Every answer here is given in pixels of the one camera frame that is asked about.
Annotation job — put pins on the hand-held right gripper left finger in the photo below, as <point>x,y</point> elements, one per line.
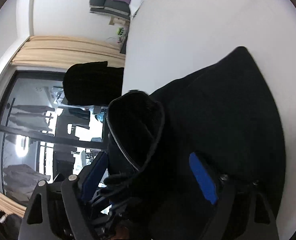
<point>94,177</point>

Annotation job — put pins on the bed with white sheet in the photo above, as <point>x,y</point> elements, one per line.
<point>188,30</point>

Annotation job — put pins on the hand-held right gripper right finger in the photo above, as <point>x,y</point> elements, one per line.
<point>203,177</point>

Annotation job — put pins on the black denim pants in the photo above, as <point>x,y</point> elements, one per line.
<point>213,110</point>

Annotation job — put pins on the glass sliding door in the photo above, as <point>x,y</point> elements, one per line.
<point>25,130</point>

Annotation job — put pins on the beige curtain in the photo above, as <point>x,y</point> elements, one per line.
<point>62,50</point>
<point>5,200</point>

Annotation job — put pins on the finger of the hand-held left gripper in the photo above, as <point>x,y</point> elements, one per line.
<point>115,180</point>

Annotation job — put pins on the black hanging garment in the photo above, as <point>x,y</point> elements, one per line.
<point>92,82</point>

